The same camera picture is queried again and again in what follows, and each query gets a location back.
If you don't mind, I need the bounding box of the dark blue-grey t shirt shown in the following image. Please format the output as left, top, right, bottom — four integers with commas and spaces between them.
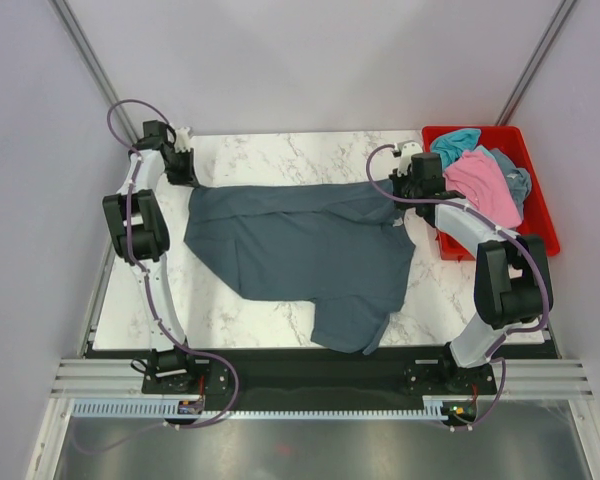
184, 183, 415, 355

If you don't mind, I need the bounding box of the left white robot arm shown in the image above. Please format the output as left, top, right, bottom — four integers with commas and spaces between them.
102, 120, 200, 393

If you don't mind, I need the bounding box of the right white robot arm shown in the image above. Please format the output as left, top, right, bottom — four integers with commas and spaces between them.
389, 144, 553, 394

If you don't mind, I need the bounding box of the teal t shirt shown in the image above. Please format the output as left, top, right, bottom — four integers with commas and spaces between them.
430, 128, 481, 170

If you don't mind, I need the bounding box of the pink t shirt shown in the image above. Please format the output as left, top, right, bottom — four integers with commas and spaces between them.
443, 151, 522, 229

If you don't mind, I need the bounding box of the grey-blue t shirt in bin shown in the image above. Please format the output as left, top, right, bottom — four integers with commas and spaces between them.
490, 148, 532, 216

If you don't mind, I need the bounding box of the red plastic bin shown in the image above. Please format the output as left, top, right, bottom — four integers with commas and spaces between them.
422, 126, 560, 261

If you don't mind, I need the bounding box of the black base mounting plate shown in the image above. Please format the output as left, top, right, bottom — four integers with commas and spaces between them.
112, 345, 557, 411

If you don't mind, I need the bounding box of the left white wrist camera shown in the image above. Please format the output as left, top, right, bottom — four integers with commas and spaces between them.
174, 127, 193, 153

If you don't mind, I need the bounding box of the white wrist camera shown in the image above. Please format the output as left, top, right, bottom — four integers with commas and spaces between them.
174, 127, 193, 153
392, 140, 424, 176

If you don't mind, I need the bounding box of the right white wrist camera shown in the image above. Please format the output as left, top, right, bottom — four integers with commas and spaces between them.
392, 140, 424, 176

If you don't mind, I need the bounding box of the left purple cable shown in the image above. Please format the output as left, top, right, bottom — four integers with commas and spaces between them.
68, 99, 241, 454

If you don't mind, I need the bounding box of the left aluminium frame post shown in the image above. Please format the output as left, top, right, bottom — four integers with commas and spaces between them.
48, 0, 143, 147

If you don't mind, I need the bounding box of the aluminium frame post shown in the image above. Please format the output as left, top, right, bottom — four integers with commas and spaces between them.
48, 0, 143, 147
495, 0, 579, 126

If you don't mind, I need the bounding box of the right aluminium frame post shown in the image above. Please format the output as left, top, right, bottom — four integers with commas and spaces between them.
495, 0, 579, 126

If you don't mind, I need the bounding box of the aluminium front rail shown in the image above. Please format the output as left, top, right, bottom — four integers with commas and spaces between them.
50, 359, 593, 400

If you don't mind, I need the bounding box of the white slotted cable duct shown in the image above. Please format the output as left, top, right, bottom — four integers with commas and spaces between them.
71, 398, 466, 421

